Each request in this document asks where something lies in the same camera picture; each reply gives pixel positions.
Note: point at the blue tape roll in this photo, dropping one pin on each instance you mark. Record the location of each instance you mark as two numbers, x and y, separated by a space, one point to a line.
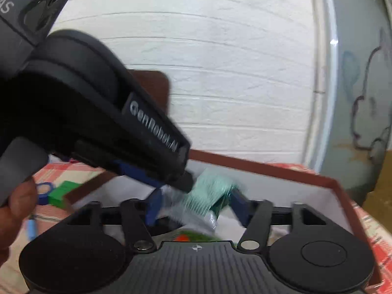
39 194

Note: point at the green white packet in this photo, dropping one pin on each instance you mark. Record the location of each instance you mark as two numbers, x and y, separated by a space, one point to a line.
211 196

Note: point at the green wedge block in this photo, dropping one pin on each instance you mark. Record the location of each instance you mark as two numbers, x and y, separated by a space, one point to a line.
62 194

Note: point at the grey door with cat drawing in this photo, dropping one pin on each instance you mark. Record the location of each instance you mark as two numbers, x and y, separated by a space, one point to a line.
352 36

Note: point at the green and red object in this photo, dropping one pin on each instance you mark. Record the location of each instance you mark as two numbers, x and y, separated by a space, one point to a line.
183 238

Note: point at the person's left hand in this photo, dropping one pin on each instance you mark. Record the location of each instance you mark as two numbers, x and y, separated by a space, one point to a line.
15 220

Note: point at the brown cardboard box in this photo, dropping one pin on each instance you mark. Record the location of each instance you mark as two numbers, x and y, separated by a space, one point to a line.
275 186

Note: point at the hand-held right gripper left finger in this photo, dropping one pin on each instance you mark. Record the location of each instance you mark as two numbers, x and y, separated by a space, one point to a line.
153 208

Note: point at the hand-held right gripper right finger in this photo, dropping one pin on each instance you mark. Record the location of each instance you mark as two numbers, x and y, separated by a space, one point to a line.
240 208

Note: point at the white door frame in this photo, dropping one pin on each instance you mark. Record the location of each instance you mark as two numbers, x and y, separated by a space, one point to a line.
321 67

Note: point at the light blue cylinder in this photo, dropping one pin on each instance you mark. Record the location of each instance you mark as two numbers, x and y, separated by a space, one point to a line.
31 228

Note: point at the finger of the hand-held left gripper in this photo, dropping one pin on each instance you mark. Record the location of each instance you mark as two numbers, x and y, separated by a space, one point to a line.
185 182
134 171

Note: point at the plain cardboard carton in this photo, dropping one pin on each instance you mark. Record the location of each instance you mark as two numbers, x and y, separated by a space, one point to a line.
379 199

